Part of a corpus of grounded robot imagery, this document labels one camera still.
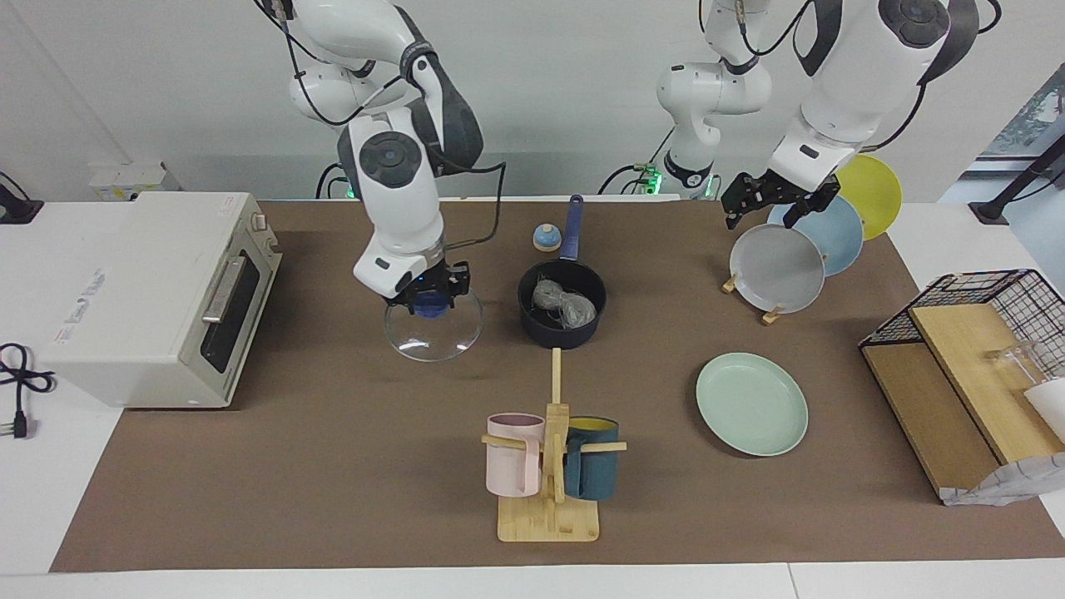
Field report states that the black pot purple handle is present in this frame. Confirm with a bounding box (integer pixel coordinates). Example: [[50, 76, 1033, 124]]
[[517, 195, 607, 350]]

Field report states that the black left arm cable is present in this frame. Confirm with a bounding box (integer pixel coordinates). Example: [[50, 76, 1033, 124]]
[[697, 0, 1003, 155]]

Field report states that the black wire basket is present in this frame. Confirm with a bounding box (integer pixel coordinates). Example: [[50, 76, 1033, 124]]
[[859, 269, 1065, 380]]

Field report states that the glass lid blue knob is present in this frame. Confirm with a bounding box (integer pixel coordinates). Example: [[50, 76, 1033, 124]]
[[384, 287, 484, 363]]

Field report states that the dark brown wooden board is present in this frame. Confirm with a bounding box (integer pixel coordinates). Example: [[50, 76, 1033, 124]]
[[861, 341, 1003, 502]]

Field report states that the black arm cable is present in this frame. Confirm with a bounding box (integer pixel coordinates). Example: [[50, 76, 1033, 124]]
[[697, 0, 1003, 155], [256, 0, 507, 250]]

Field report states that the yellow plate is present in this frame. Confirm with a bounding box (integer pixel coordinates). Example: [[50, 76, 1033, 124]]
[[836, 154, 903, 242]]

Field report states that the wooden plate rack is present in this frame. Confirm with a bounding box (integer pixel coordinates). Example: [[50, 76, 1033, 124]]
[[721, 250, 787, 326]]

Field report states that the dark teal mug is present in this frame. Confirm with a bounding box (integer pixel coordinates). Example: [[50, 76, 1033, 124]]
[[563, 417, 620, 502]]

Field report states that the white vermicelli bundle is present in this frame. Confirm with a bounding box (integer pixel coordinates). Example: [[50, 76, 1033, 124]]
[[531, 279, 598, 329]]

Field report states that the clear glass beaker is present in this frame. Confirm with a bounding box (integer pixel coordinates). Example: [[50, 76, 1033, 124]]
[[986, 339, 1043, 394]]

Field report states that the beige toaster oven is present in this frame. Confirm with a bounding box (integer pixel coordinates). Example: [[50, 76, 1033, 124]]
[[37, 191, 284, 410]]

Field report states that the black power cord with plug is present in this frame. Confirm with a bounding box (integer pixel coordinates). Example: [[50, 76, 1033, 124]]
[[0, 343, 57, 440]]

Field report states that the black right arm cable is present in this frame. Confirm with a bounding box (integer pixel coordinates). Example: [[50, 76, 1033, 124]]
[[256, 0, 507, 250]]

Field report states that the light wooden shelf board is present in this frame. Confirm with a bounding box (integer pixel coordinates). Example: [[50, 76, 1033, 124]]
[[909, 304, 1065, 467]]

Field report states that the light green plate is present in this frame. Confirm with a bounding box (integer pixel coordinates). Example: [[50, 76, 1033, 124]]
[[696, 352, 810, 458]]

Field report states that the brown table mat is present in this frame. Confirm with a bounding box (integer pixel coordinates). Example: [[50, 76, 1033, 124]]
[[50, 200, 1065, 573]]

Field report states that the white wall box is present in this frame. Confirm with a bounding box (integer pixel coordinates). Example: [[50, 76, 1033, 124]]
[[89, 162, 180, 201]]

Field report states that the pink mug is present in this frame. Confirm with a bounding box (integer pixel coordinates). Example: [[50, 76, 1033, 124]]
[[485, 413, 546, 498]]

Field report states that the white cup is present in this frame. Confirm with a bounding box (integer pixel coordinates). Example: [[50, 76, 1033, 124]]
[[1023, 379, 1065, 443]]

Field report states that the wooden mug tree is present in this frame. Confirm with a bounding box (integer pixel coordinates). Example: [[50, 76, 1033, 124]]
[[481, 348, 627, 543]]

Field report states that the light blue plate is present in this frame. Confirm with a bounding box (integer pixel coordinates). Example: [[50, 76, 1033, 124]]
[[766, 196, 864, 278]]

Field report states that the grey plate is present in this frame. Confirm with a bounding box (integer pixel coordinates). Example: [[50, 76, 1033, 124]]
[[729, 223, 826, 315]]

